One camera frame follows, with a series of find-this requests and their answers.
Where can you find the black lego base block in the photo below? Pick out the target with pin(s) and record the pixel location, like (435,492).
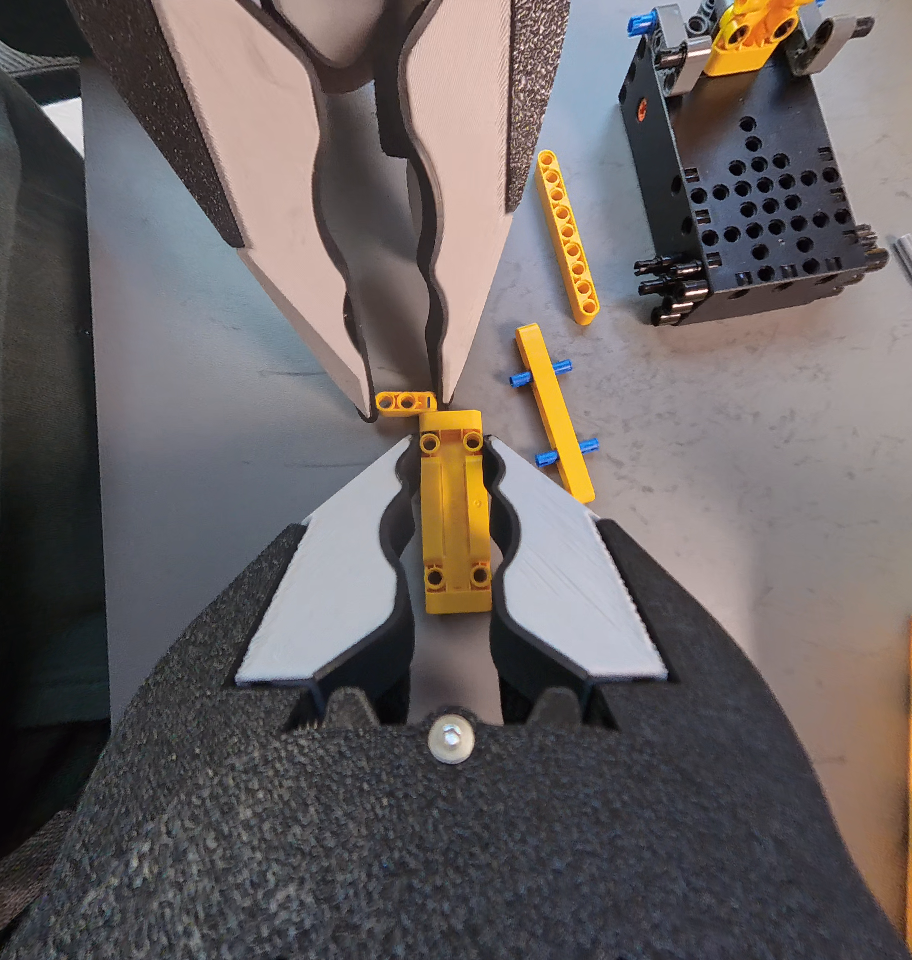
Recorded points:
(763,202)

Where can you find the yellow lego panel piece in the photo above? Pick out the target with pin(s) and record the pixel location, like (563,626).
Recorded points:
(456,517)

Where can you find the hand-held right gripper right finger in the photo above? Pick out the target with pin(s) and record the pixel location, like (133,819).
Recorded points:
(568,600)

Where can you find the yellow panel on base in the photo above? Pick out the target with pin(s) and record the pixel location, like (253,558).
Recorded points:
(756,37)

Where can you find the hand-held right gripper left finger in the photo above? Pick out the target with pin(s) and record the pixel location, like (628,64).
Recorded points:
(328,600)

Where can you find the yellow lego beam with pins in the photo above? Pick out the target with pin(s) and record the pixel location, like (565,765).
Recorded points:
(557,420)

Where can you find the long yellow lego beam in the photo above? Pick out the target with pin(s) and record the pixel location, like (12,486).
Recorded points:
(568,240)

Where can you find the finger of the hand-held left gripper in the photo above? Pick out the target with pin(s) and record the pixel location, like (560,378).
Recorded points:
(253,150)
(463,150)

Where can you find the short yellow lego beam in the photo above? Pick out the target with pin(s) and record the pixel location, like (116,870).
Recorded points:
(405,403)

